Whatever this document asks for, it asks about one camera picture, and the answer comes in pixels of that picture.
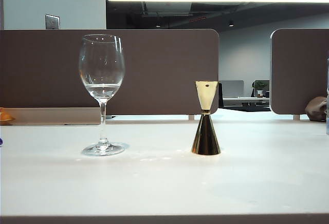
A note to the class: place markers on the orange object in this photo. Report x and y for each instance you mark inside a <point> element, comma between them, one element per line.
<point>5,117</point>

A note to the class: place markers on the grey background divider panel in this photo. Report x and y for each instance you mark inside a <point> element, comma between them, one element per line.
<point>232,89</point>

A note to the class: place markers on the clear wine glass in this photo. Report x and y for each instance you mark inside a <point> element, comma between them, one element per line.
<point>102,93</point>

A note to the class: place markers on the white background desk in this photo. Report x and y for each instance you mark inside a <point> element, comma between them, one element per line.
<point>244,101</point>

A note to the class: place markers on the grey wall outlet plate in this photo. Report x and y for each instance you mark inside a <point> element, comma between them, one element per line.
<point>52,21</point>

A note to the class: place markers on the small potted green plant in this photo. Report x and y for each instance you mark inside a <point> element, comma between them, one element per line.
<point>260,88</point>

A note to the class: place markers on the red ceiling sign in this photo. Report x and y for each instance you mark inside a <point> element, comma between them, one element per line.
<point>198,19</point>

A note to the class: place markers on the gold double-cone jigger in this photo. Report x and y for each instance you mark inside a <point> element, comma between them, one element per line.
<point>205,136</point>

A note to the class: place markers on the brown lumpy object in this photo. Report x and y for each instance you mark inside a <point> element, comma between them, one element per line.
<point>316,109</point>

